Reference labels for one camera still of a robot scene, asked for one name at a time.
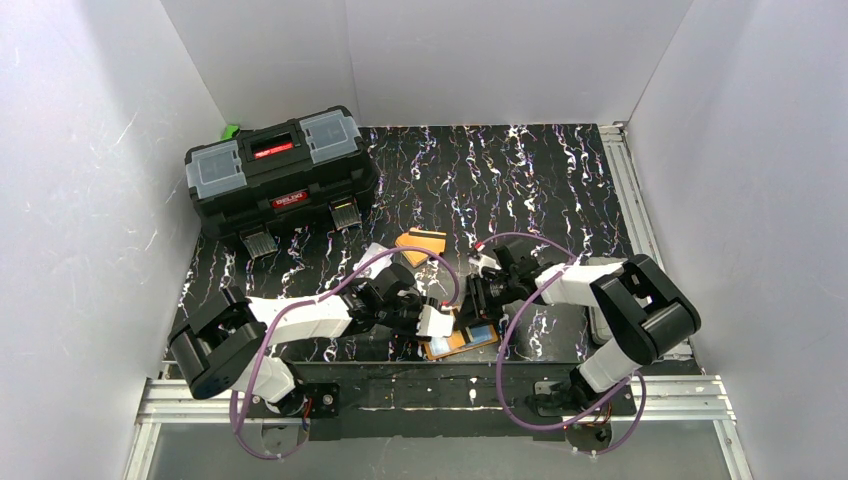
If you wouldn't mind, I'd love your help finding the green object behind toolbox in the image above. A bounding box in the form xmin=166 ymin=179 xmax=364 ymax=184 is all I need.
xmin=220 ymin=124 xmax=240 ymax=141

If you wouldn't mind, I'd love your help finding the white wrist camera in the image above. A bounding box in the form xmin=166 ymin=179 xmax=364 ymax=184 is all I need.
xmin=468 ymin=249 xmax=501 ymax=275
xmin=415 ymin=305 xmax=455 ymax=338

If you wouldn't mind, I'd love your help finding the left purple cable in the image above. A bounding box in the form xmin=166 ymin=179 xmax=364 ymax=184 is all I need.
xmin=229 ymin=246 xmax=462 ymax=462

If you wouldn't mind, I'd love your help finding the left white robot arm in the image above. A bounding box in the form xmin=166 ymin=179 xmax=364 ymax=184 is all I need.
xmin=168 ymin=263 xmax=452 ymax=416

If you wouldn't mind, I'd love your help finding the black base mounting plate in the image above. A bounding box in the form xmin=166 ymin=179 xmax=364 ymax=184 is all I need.
xmin=205 ymin=360 xmax=664 ymax=442

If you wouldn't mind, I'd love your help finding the orange card holder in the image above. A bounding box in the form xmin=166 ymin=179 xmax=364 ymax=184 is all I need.
xmin=423 ymin=325 xmax=499 ymax=361

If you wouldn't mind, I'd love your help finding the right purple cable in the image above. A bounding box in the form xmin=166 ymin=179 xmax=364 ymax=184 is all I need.
xmin=473 ymin=232 xmax=647 ymax=456

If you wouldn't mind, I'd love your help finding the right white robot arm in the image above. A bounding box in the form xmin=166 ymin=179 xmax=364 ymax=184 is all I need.
xmin=457 ymin=245 xmax=701 ymax=413

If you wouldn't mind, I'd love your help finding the black toolbox with grey lids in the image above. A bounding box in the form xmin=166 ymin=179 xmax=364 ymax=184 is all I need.
xmin=184 ymin=105 xmax=380 ymax=258

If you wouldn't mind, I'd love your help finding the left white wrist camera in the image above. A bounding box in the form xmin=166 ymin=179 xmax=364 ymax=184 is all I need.
xmin=415 ymin=305 xmax=455 ymax=338

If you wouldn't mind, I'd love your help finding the aluminium frame rail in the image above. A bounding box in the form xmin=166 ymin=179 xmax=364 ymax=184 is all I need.
xmin=599 ymin=123 xmax=753 ymax=479

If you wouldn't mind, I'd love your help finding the stack of white cards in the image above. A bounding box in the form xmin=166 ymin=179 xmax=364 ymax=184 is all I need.
xmin=354 ymin=243 xmax=392 ymax=278

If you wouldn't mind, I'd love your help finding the purple cable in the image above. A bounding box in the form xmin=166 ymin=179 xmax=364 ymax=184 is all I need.
xmin=473 ymin=232 xmax=647 ymax=456
xmin=229 ymin=246 xmax=462 ymax=462

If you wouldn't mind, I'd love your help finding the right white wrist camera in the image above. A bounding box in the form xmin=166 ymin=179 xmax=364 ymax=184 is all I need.
xmin=468 ymin=249 xmax=501 ymax=275

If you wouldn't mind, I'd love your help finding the grey pad at right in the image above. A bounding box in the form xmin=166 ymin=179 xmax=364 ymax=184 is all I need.
xmin=586 ymin=257 xmax=625 ymax=347

